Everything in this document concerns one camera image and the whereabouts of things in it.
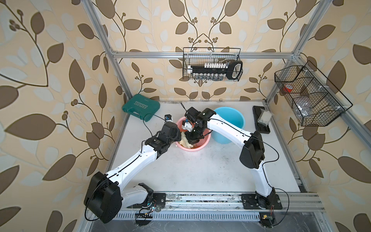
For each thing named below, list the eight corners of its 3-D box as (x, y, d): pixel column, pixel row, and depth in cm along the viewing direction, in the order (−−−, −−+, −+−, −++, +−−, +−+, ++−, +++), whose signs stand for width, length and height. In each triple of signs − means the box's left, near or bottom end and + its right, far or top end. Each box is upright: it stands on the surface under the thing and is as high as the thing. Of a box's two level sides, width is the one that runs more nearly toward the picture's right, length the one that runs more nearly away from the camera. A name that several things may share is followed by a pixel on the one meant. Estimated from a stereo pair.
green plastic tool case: (121, 110, 117) (119, 106, 113) (138, 95, 128) (136, 91, 124) (146, 122, 109) (144, 118, 105) (161, 105, 120) (161, 101, 116)
